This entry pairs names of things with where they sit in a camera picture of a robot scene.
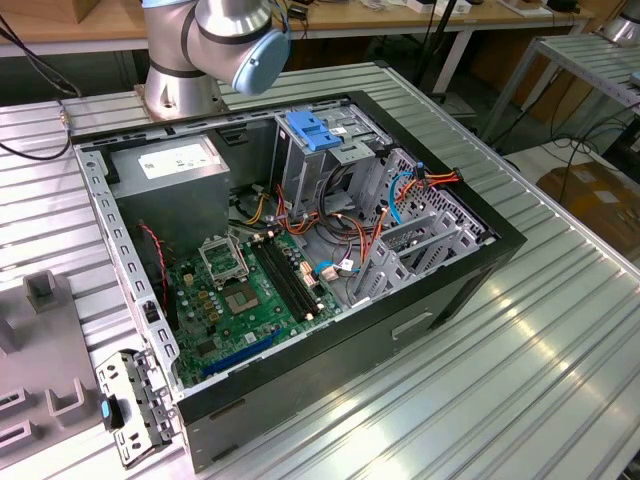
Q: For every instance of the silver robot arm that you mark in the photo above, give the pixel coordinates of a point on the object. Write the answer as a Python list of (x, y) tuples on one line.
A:
[(220, 30)]

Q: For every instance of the grey metal disk bay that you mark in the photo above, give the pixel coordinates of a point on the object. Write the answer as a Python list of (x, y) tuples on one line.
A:
[(430, 225)]

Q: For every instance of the black RAM slot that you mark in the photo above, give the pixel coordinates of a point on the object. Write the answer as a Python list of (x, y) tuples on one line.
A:
[(295, 275), (280, 282)]

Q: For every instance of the grey optical drive cage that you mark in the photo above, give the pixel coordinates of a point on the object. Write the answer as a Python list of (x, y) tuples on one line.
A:
[(305, 175)]

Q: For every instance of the green motherboard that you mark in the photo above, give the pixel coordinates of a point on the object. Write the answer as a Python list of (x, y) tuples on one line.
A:
[(265, 320)]

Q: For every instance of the CPU socket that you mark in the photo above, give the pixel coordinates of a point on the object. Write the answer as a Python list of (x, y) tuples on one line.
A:
[(241, 299)]

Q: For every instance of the blue plastic drive latch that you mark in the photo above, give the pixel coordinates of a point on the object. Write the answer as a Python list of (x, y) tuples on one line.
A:
[(310, 130)]

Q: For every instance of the black PC case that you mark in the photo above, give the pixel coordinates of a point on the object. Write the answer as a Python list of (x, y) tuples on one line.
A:
[(350, 360)]

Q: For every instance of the blue expansion slot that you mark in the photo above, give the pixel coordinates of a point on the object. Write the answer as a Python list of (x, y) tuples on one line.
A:
[(240, 355)]

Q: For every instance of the grey power supply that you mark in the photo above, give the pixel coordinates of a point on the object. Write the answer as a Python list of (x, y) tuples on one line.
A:
[(170, 205)]

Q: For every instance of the black stand pole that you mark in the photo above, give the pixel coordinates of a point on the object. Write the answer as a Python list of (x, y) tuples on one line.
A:
[(436, 50)]

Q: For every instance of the wooden desk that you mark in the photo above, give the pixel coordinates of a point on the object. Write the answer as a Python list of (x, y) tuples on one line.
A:
[(380, 20)]

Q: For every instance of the large brown cardboard box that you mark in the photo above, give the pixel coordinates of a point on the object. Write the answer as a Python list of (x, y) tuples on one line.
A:
[(595, 200)]

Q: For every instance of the grey parts rack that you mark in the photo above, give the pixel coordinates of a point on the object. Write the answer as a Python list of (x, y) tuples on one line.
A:
[(45, 350)]

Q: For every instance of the silver slot retention bracket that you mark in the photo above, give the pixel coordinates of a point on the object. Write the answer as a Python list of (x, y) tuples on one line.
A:
[(106, 387)]

